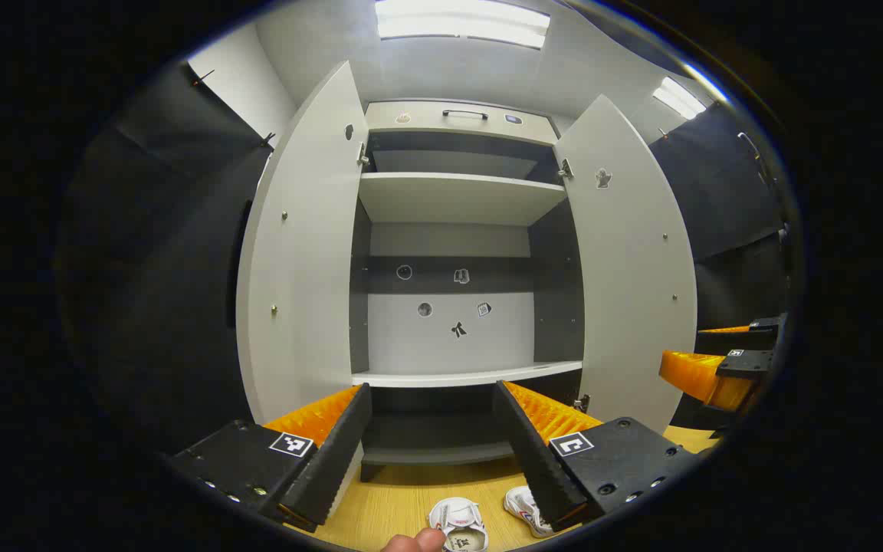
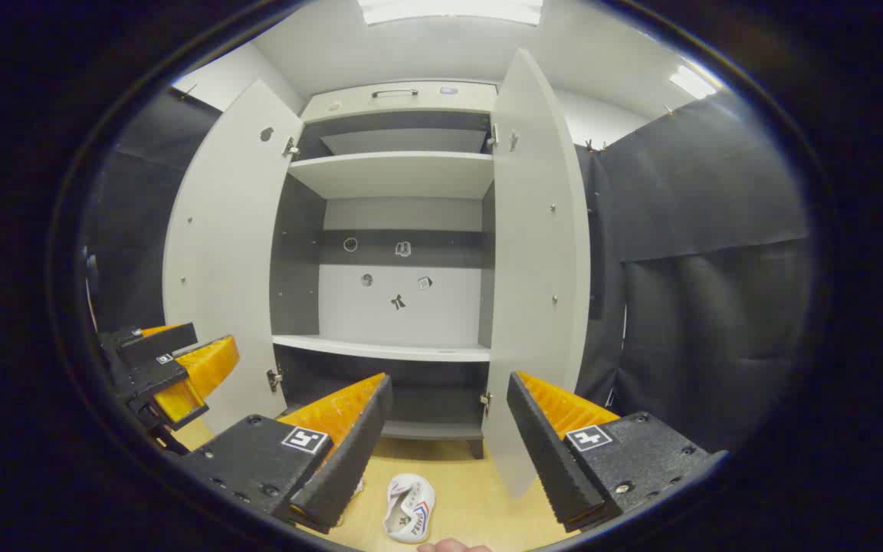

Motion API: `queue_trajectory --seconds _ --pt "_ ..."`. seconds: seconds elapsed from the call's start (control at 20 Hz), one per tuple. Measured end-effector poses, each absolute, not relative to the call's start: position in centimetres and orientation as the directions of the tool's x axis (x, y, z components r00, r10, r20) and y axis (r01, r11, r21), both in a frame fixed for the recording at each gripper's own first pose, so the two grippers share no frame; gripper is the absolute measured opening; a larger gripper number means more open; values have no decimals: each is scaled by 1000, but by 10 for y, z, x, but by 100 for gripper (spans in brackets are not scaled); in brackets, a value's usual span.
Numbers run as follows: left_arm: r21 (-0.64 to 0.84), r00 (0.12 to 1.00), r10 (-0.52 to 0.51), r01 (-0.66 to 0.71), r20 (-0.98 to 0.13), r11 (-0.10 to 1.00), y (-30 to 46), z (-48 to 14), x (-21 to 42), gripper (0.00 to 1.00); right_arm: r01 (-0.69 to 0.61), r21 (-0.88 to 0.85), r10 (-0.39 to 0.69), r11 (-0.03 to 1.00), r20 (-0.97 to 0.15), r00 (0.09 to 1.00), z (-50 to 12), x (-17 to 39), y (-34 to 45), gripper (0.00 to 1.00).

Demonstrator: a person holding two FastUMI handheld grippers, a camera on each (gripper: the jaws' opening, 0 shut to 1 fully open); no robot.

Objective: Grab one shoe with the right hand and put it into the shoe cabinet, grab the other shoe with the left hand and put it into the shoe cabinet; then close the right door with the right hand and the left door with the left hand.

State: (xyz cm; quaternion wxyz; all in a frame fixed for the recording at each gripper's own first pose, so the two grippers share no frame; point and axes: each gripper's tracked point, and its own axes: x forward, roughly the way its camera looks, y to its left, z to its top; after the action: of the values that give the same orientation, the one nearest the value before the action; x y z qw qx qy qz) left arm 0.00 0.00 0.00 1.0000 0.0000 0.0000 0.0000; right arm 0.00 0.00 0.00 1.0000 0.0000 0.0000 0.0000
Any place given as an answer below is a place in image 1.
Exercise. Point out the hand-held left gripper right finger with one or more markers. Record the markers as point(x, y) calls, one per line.
point(537, 460)

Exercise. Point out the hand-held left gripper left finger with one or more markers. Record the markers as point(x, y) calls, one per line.
point(334, 452)

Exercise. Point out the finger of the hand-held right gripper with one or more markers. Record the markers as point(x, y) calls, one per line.
point(767, 328)
point(748, 364)

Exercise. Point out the white shoe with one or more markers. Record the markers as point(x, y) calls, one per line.
point(458, 521)
point(522, 506)

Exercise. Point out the white shoe cabinet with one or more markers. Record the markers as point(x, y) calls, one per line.
point(449, 337)

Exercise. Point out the white cabinet drawer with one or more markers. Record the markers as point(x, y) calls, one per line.
point(426, 126)

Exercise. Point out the black backdrop cloth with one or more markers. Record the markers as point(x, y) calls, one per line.
point(165, 291)
point(725, 192)

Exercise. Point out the ceiling light panel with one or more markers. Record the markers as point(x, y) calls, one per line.
point(679, 98)
point(461, 23)

